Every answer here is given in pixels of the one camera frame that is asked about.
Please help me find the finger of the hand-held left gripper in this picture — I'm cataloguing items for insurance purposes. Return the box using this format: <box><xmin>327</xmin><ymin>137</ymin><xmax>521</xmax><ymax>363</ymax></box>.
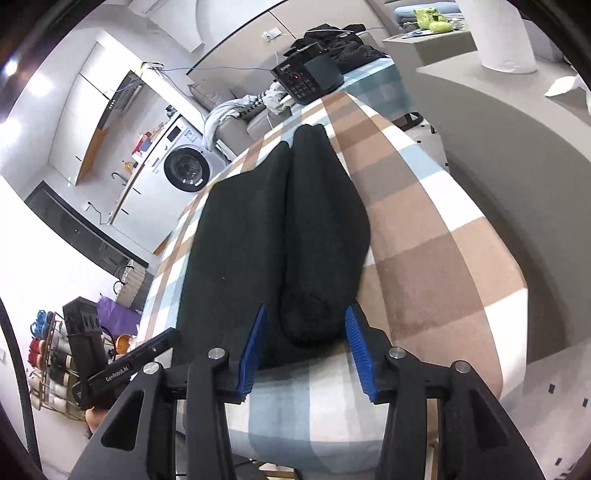
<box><xmin>136</xmin><ymin>329</ymin><xmax>183</xmax><ymax>365</ymax></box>

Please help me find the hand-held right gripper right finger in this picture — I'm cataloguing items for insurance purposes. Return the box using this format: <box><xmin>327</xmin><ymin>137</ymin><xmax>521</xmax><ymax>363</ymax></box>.
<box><xmin>344</xmin><ymin>305</ymin><xmax>548</xmax><ymax>480</ymax></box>

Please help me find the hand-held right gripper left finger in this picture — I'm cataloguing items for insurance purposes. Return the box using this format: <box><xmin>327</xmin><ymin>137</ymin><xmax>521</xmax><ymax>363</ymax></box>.
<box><xmin>69</xmin><ymin>304</ymin><xmax>269</xmax><ymax>480</ymax></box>

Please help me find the black knit sweater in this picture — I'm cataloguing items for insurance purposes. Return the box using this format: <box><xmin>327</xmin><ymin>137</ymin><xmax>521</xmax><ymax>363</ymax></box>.
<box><xmin>174</xmin><ymin>124</ymin><xmax>372</xmax><ymax>370</ymax></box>

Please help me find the person's left hand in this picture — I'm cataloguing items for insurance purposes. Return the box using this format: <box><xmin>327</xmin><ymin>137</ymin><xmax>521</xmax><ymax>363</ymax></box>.
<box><xmin>84</xmin><ymin>406</ymin><xmax>112</xmax><ymax>437</ymax></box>

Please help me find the purple plastic bag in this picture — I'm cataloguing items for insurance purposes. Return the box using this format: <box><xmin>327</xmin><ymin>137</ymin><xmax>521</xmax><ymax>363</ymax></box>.
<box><xmin>97</xmin><ymin>295</ymin><xmax>141</xmax><ymax>337</ymax></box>

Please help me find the woven laundry basket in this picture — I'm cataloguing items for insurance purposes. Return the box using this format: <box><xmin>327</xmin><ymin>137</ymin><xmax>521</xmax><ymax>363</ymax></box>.
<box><xmin>113</xmin><ymin>259</ymin><xmax>148</xmax><ymax>308</ymax></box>

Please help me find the black door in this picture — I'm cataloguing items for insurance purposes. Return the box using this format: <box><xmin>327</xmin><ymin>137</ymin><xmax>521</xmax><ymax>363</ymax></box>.
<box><xmin>25</xmin><ymin>181</ymin><xmax>148</xmax><ymax>278</ymax></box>

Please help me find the brown and blue checked tablecloth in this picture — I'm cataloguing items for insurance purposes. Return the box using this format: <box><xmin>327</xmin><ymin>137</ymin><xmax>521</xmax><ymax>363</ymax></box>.
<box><xmin>136</xmin><ymin>90</ymin><xmax>529</xmax><ymax>467</ymax></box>

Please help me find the white base kitchen cabinet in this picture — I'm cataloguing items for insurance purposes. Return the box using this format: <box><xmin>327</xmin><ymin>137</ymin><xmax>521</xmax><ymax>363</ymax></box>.
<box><xmin>108</xmin><ymin>161</ymin><xmax>176</xmax><ymax>252</ymax></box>

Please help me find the white washing machine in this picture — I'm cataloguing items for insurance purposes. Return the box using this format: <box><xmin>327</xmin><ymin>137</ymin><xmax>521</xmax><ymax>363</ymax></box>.
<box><xmin>134</xmin><ymin>115</ymin><xmax>229</xmax><ymax>193</ymax></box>

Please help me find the white upper kitchen cabinet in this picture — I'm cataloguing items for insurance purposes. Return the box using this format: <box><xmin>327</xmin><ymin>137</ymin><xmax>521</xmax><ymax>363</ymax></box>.
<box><xmin>46</xmin><ymin>41</ymin><xmax>139</xmax><ymax>185</ymax></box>

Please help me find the beige sofa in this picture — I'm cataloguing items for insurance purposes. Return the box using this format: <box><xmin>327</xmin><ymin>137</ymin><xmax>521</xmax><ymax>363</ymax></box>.
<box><xmin>189</xmin><ymin>83</ymin><xmax>296</xmax><ymax>162</ymax></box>

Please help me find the grey curved counter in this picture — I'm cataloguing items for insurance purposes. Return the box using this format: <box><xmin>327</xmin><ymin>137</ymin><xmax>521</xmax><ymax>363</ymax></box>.
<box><xmin>402</xmin><ymin>46</ymin><xmax>591</xmax><ymax>365</ymax></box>

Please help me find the light grey hoodie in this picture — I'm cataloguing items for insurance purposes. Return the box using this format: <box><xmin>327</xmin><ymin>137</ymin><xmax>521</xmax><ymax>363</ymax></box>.
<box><xmin>203</xmin><ymin>95</ymin><xmax>259</xmax><ymax>151</ymax></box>

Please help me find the range hood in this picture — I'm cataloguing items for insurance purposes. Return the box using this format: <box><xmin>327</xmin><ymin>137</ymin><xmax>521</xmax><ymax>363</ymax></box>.
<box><xmin>97</xmin><ymin>69</ymin><xmax>144</xmax><ymax>132</ymax></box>

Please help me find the houndstooth cushion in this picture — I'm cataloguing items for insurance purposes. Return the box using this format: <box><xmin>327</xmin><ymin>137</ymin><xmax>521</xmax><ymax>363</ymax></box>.
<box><xmin>240</xmin><ymin>90</ymin><xmax>278</xmax><ymax>116</ymax></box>

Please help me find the teal checked side tablecloth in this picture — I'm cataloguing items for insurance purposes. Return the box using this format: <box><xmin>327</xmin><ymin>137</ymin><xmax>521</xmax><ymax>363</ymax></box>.
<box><xmin>339</xmin><ymin>55</ymin><xmax>407</xmax><ymax>121</ymax></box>

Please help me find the dark electric pressure cooker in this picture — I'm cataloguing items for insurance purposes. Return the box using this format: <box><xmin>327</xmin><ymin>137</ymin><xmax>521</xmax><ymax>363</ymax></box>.
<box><xmin>269</xmin><ymin>41</ymin><xmax>346</xmax><ymax>104</ymax></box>

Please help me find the black jacket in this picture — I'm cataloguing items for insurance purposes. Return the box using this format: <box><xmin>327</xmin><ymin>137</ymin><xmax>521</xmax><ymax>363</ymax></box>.
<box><xmin>291</xmin><ymin>27</ymin><xmax>389</xmax><ymax>63</ymax></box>

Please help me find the grey low cabinet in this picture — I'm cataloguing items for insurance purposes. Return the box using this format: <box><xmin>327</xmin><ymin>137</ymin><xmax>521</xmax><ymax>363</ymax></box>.
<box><xmin>382</xmin><ymin>28</ymin><xmax>478</xmax><ymax>70</ymax></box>

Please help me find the white crumpled tissue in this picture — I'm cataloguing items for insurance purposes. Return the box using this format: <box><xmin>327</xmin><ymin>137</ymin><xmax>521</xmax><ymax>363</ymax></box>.
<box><xmin>545</xmin><ymin>74</ymin><xmax>585</xmax><ymax>97</ymax></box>

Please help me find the green plush toy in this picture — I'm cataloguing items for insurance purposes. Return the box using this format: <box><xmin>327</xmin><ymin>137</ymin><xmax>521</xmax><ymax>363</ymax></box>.
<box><xmin>412</xmin><ymin>7</ymin><xmax>451</xmax><ymax>34</ymax></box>

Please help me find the white paper towel roll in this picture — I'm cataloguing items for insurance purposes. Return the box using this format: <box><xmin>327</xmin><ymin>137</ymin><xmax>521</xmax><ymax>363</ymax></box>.
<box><xmin>455</xmin><ymin>0</ymin><xmax>539</xmax><ymax>75</ymax></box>

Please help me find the wire rack with cups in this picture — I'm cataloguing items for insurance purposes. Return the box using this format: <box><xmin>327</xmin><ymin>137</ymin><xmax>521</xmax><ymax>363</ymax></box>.
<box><xmin>28</xmin><ymin>309</ymin><xmax>116</xmax><ymax>414</ymax></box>

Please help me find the black cable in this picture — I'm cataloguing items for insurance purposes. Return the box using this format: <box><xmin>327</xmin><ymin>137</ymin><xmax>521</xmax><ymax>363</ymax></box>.
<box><xmin>0</xmin><ymin>300</ymin><xmax>42</xmax><ymax>462</ymax></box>

